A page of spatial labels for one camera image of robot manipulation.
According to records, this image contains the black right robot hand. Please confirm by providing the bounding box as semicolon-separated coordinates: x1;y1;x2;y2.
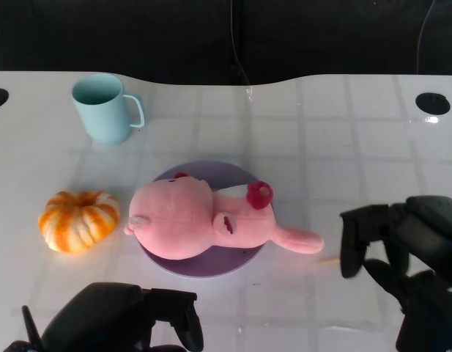
338;195;452;313

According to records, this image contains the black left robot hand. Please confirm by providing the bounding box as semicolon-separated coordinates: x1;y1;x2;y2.
40;282;204;352

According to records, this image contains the pink plush beaver doll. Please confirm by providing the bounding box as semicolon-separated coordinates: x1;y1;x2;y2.
123;171;325;261

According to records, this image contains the lavender round plate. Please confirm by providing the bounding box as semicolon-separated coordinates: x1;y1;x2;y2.
136;160;276;278

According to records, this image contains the orange white striped pumpkin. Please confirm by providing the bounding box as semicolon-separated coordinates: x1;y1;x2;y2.
37;190;121;254

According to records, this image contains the light blue plastic mug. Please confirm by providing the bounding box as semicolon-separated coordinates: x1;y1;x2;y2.
71;73;145;144

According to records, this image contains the black backdrop curtain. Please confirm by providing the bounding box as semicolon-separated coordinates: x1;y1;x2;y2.
0;0;452;86

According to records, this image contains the thin grey hanging cable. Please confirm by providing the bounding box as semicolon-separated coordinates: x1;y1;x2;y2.
417;0;441;74
228;0;253;87

